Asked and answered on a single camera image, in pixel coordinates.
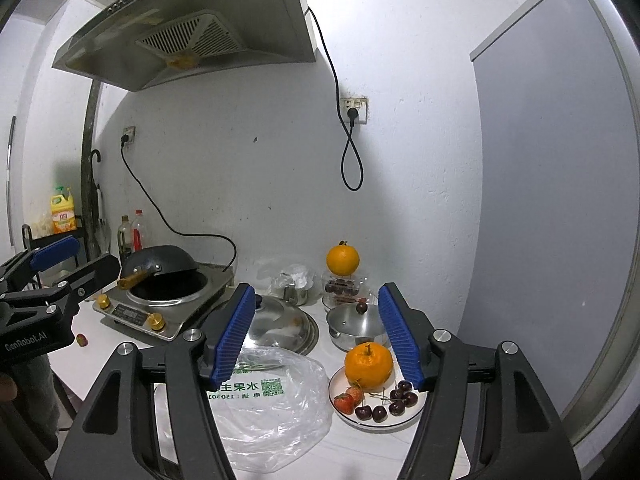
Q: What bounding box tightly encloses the grey vertical pipe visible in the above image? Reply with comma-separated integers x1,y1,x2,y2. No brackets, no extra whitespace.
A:
80,80,103,256

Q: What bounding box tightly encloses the white wall socket with plug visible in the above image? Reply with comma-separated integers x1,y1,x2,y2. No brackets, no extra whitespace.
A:
340,96,370,126

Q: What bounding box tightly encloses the small round orange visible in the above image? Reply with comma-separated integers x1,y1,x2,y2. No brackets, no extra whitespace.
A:
326,241,361,277

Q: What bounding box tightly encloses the black cooker cable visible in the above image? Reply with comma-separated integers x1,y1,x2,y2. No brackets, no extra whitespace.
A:
119,137,238,273

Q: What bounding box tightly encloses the crumpled clear plastic bag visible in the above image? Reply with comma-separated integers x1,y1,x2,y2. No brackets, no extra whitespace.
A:
256,257,321,306

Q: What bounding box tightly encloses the black metal rack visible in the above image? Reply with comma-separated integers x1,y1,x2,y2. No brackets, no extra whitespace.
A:
21,222,83,291

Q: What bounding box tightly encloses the black range hood cable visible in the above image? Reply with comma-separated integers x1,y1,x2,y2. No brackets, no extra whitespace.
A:
306,7,363,191

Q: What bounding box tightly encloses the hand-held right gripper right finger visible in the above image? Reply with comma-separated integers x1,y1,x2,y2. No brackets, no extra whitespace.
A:
377,282,581,480

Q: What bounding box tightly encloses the steel induction cooker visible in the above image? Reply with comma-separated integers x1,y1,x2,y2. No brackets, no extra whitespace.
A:
92,262,236,341

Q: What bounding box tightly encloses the steel cup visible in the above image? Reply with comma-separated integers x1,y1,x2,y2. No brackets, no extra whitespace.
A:
282,280,311,306

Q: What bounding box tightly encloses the white round plate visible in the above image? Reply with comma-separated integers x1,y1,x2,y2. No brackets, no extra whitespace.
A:
328,364,428,429

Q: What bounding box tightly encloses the clear glass container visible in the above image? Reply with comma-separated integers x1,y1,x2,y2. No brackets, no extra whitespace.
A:
321,270,371,298

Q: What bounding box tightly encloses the yellow oil jug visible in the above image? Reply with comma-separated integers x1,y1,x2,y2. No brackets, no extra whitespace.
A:
50,186,78,235

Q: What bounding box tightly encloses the dark glass bottle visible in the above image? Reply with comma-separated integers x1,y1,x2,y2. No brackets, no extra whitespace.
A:
117,215,133,258

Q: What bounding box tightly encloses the green printed plastic bag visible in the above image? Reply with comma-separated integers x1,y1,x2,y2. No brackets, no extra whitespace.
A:
207,347,333,476

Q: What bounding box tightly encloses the large steel dome lid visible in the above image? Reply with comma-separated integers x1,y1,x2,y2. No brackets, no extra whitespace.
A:
240,294,320,356

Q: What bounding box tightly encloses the black umbrella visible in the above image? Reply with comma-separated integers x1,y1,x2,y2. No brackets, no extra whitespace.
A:
90,149,108,256

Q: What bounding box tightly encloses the pot lid with brown knob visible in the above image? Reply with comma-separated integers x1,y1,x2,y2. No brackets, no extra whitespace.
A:
326,299,386,336

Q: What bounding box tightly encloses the steel range hood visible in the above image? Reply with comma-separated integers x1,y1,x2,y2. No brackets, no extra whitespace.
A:
51,0,317,92

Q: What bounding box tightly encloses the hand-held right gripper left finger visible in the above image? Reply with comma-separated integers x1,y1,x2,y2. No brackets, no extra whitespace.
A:
52,283,257,480

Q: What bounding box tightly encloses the small steel pot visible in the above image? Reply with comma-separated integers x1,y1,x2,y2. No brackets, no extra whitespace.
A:
326,305,391,352

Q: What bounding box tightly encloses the black wok with wooden handle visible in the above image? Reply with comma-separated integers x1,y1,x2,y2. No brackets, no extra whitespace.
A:
117,245,197,291

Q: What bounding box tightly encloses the large orange with stem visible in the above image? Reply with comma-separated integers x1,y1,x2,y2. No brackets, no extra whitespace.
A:
344,341,394,393

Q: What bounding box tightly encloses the grey door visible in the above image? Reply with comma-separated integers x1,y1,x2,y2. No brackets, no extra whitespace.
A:
470,0,640,448

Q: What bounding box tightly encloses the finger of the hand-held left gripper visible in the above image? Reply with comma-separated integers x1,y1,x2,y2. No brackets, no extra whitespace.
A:
0,253,122,314
0,234,82,294

